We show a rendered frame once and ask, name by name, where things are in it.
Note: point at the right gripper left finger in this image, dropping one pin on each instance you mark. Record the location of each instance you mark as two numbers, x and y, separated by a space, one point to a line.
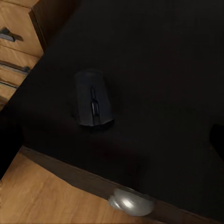
11 140

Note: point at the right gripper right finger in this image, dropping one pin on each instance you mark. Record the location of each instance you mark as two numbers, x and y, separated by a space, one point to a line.
217 139

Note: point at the desk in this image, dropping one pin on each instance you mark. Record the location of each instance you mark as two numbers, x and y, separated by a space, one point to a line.
164 60

